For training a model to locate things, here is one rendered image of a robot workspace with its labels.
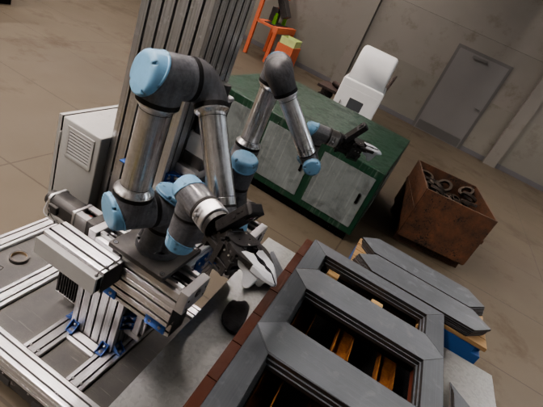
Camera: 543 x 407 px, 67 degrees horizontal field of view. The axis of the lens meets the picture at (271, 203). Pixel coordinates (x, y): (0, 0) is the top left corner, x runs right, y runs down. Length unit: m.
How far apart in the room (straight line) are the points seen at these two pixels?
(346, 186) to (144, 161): 3.00
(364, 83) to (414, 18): 5.05
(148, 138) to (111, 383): 1.27
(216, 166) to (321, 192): 3.03
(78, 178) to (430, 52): 10.35
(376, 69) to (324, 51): 5.31
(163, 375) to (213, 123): 0.89
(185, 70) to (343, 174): 3.02
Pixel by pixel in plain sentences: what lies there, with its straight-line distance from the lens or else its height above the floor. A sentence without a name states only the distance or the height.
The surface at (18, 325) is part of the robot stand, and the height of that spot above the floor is 0.21.
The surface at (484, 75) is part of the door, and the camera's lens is 11.38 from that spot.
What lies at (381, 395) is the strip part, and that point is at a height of 0.87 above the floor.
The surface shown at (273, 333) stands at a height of 0.87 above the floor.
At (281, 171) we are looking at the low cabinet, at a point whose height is 0.33.
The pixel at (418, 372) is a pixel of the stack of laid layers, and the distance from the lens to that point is 1.89.
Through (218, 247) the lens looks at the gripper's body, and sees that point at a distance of 0.87.
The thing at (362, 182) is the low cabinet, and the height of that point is 0.65.
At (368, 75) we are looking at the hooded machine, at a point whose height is 1.18.
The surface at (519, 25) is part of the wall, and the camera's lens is 11.48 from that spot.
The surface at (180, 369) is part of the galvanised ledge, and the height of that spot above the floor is 0.68.
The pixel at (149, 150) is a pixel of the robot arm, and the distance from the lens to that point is 1.15.
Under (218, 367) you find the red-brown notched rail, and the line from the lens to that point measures 1.46.
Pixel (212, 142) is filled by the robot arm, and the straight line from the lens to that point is 1.10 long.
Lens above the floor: 1.94
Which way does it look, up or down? 27 degrees down
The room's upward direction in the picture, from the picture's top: 25 degrees clockwise
